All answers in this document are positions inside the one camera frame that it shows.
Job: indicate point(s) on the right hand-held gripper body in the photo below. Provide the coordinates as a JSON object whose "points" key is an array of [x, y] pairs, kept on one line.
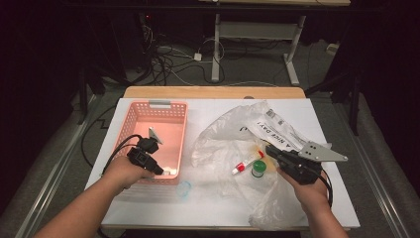
{"points": [[302, 168]]}

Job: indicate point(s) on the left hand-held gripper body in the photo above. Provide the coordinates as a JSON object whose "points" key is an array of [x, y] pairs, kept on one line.
{"points": [[142, 155]]}

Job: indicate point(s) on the small jar with green lid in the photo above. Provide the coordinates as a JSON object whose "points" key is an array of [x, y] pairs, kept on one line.
{"points": [[259, 168]]}

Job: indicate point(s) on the red and white tube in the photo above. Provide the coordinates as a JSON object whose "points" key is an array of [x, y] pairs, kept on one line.
{"points": [[246, 163]]}

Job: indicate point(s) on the pink plastic basket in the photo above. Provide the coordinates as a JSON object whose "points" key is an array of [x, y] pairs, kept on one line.
{"points": [[171, 132]]}

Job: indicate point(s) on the white plastic bag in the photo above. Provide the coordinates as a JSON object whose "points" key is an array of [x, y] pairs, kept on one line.
{"points": [[224, 152]]}

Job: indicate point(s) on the person's left hand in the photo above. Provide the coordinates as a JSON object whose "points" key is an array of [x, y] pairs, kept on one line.
{"points": [[125, 172]]}

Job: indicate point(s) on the person's right hand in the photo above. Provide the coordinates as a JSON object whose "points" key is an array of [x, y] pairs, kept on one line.
{"points": [[312, 195]]}

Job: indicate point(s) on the clear plastic piece blue rim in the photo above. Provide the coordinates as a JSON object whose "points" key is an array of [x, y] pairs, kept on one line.
{"points": [[184, 189]]}

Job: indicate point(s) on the black stand leg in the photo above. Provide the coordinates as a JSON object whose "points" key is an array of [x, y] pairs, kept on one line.
{"points": [[355, 109]]}

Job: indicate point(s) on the white power adapter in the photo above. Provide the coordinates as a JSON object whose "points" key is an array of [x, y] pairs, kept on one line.
{"points": [[197, 57]]}

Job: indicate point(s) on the white desk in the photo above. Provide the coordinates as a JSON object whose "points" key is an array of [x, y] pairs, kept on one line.
{"points": [[215, 49]]}

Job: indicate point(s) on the metal floor rail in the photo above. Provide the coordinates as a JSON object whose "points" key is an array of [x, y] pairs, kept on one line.
{"points": [[54, 185], [383, 198]]}

